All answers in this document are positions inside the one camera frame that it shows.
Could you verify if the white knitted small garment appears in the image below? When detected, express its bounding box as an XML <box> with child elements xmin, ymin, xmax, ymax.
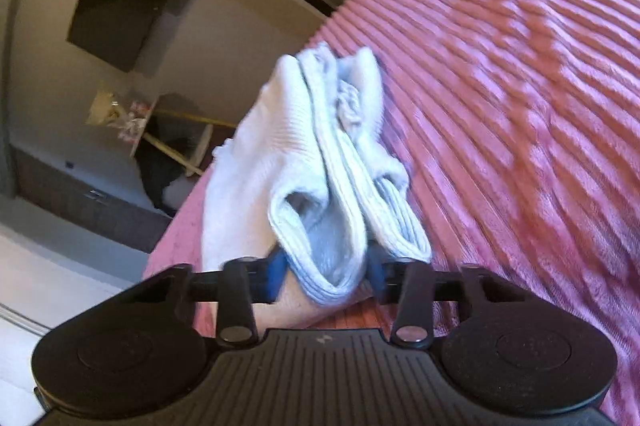
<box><xmin>201</xmin><ymin>44</ymin><xmax>432</xmax><ymax>307</ymax></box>

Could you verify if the white round side table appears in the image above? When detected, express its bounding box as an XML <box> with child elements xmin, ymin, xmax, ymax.
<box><xmin>86</xmin><ymin>85</ymin><xmax>236</xmax><ymax>177</ymax></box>

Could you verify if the pink ribbed bedspread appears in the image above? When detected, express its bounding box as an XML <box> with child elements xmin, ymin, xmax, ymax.
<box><xmin>142</xmin><ymin>0</ymin><xmax>640</xmax><ymax>426</ymax></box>

